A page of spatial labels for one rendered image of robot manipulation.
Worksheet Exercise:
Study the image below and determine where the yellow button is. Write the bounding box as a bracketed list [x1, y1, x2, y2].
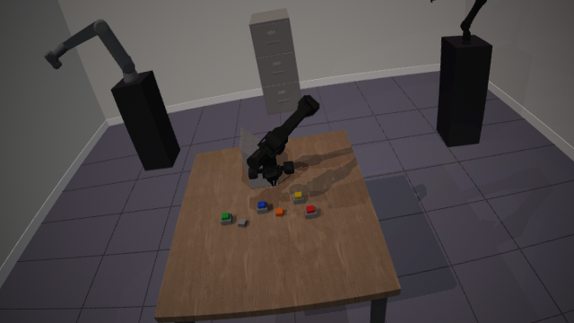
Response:
[293, 192, 305, 205]

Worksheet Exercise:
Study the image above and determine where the red button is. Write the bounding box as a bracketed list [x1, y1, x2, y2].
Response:
[305, 206, 317, 219]

